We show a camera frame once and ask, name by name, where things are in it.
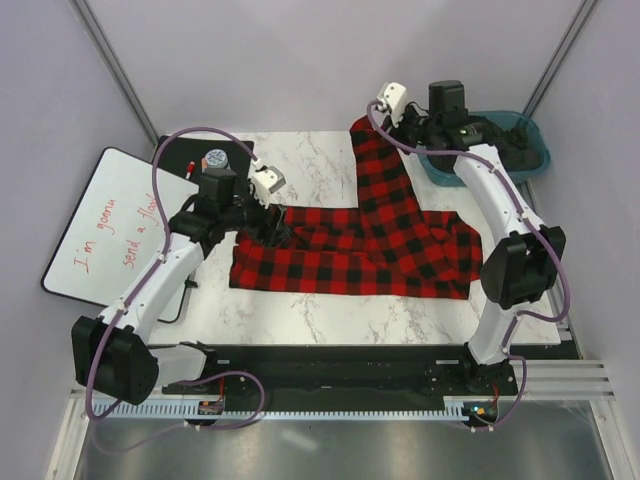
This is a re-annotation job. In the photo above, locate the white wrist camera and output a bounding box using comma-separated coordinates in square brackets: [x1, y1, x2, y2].
[375, 82, 409, 127]
[249, 162, 286, 200]

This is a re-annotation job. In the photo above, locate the light blue cable duct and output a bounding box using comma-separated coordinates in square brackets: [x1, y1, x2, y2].
[108, 396, 483, 421]

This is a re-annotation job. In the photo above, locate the red black plaid shirt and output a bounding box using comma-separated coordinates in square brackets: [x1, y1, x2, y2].
[229, 117, 483, 300]

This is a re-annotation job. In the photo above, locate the purple cable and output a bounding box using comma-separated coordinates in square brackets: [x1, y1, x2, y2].
[367, 99, 574, 434]
[84, 125, 266, 455]

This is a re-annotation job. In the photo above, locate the black mat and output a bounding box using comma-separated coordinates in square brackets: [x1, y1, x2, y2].
[158, 137, 251, 194]

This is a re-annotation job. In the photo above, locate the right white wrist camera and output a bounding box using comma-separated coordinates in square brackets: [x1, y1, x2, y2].
[375, 82, 409, 127]

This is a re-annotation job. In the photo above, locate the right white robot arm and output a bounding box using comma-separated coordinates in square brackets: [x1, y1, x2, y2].
[378, 80, 566, 394]

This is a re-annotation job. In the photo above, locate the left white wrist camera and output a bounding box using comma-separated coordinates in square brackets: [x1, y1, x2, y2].
[249, 162, 286, 200]

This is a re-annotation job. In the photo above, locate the teal plastic bin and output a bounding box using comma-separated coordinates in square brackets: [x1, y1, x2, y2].
[418, 110, 551, 187]

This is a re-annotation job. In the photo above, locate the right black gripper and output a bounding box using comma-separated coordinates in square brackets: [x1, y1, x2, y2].
[383, 101, 440, 156]

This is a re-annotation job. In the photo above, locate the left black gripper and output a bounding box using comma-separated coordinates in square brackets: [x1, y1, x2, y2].
[220, 179, 291, 249]

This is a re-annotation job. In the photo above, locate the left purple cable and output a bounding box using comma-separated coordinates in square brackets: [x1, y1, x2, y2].
[84, 125, 266, 455]

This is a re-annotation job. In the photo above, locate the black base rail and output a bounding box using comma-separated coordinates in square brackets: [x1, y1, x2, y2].
[162, 345, 518, 413]

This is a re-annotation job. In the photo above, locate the white blue lidded jar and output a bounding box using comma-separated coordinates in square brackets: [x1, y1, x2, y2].
[203, 149, 231, 170]

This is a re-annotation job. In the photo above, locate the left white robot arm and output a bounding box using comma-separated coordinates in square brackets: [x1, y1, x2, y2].
[71, 166, 290, 405]

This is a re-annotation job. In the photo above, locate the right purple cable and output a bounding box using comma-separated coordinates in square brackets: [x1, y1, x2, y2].
[367, 99, 574, 434]

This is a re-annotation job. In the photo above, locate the red whiteboard marker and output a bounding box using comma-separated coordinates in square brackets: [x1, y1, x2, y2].
[185, 161, 195, 180]

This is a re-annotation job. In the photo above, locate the black clothing in bin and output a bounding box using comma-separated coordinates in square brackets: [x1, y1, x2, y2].
[475, 110, 543, 172]

